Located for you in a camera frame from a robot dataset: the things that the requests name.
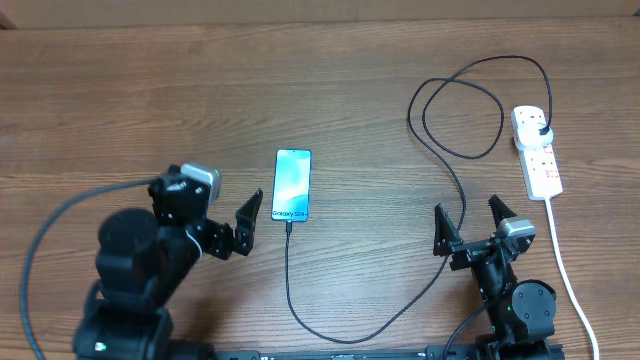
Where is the white power strip cord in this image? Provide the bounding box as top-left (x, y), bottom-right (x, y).
top-left (543, 197), bottom-right (601, 360)

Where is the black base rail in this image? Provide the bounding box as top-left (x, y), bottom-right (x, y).
top-left (199, 343), bottom-right (566, 360)

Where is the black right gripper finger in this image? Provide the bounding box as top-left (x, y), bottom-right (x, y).
top-left (488, 194), bottom-right (517, 227)
top-left (433, 204), bottom-right (463, 256)

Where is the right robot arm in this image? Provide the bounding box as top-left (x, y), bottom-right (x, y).
top-left (427, 195), bottom-right (564, 360)

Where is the white charger plug adapter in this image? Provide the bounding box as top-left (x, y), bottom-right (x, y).
top-left (514, 123), bottom-right (554, 151)

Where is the white power strip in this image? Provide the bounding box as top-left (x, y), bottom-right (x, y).
top-left (510, 105), bottom-right (563, 201)

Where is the blue Galaxy smartphone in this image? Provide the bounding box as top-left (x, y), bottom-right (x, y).
top-left (271, 149), bottom-right (312, 222)

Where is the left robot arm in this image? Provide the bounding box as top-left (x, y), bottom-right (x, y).
top-left (72, 164), bottom-right (263, 359)

